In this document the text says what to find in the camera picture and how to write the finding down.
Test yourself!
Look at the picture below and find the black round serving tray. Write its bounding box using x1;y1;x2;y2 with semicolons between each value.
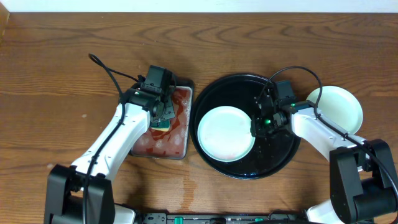
190;73;300;179

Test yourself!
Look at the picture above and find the light blue plate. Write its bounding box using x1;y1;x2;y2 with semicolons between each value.
196;106;255;162

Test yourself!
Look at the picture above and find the black rectangular wash tray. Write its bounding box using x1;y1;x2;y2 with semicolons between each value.
131;78;194;159

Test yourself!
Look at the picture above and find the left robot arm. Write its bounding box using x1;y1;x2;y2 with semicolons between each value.
44;88;174;223

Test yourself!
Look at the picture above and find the pale green plate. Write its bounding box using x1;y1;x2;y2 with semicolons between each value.
318;86;363;134

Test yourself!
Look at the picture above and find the green scrub sponge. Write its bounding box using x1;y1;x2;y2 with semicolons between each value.
150;120;171;132

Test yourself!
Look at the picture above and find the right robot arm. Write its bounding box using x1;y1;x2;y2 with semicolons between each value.
251;101;397;223

